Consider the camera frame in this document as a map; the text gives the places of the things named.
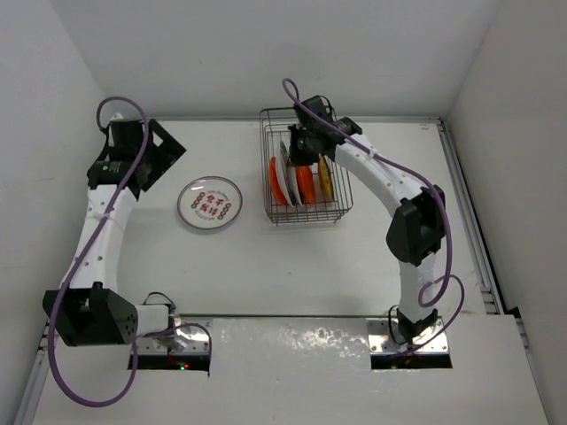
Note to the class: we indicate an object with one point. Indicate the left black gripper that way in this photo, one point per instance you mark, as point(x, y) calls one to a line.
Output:
point(166, 153)

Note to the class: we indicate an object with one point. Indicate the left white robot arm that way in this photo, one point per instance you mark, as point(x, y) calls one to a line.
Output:
point(92, 311)

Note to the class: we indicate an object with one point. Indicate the white plate green rim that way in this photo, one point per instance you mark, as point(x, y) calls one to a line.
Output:
point(287, 176)

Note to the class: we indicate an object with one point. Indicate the wire dish rack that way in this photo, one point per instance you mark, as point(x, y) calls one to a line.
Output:
point(274, 123)

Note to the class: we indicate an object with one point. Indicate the yellow brown plate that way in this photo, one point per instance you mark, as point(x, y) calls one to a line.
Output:
point(324, 178)

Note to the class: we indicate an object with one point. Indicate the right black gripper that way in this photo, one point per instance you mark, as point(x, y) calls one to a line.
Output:
point(298, 158)

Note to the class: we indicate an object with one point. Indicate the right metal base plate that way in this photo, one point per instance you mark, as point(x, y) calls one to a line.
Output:
point(385, 339)

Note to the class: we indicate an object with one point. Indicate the orange plate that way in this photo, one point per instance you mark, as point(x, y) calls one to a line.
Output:
point(274, 184)
point(306, 183)

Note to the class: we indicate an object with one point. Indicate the white plate with red characters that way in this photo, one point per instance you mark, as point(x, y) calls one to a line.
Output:
point(209, 203)

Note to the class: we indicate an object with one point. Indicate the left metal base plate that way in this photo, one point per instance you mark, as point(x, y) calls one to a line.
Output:
point(192, 337)

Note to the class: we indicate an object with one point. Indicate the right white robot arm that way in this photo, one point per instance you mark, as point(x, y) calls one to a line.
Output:
point(416, 231)

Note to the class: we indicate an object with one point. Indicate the metal base plate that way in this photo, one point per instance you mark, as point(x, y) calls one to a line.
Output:
point(385, 339)
point(192, 337)

